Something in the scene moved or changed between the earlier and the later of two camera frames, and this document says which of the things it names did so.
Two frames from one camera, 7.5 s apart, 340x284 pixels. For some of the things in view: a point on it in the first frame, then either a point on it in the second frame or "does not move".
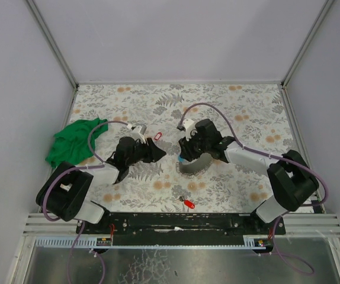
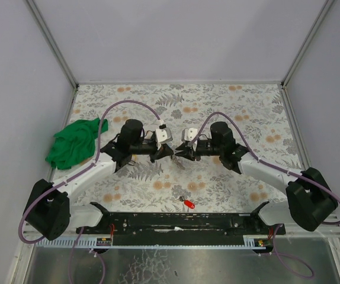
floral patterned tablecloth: [255, 116] does not move
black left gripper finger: [155, 152] → [165, 151]
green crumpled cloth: [70, 143] does not move
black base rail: [183, 229] does not move
